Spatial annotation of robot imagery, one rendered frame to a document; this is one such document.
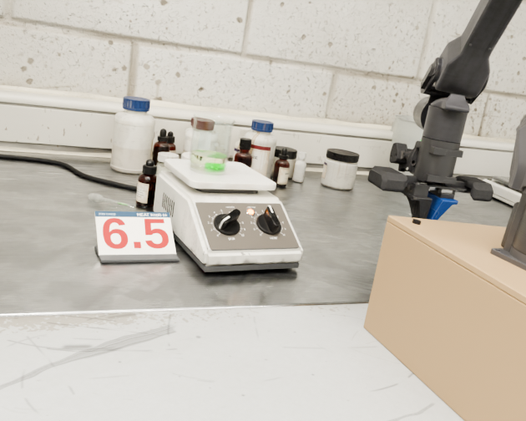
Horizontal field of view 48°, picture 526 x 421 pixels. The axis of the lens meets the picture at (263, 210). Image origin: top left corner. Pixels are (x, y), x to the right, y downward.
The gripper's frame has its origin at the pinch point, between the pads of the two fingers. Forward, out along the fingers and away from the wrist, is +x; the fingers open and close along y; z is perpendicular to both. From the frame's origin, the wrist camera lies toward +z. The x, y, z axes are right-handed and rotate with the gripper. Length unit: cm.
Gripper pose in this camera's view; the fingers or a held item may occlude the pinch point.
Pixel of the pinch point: (422, 215)
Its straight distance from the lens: 95.7
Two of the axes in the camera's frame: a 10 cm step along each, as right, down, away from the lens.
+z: -2.1, -2.9, 9.3
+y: -9.7, -0.9, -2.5
